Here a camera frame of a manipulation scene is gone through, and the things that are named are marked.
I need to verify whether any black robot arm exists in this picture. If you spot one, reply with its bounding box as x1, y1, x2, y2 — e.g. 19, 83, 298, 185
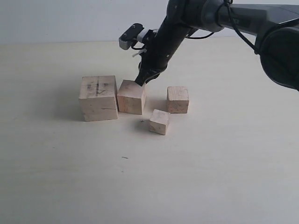
135, 0, 299, 90

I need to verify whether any smallest wooden cube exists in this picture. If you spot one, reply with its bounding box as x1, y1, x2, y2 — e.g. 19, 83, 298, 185
149, 109, 171, 135

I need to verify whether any second largest wooden cube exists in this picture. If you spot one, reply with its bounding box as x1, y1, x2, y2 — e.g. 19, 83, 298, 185
117, 80, 146, 115

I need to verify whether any third largest wooden cube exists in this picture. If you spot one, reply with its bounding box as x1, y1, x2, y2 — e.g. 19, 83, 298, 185
167, 86, 189, 114

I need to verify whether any largest marked wooden cube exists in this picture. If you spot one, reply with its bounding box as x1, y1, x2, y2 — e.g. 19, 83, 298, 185
78, 76, 118, 121

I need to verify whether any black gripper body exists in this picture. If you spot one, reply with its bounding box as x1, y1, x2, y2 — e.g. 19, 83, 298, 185
138, 18, 192, 77

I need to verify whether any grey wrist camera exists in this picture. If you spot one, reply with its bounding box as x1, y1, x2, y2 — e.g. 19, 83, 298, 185
119, 23, 148, 50

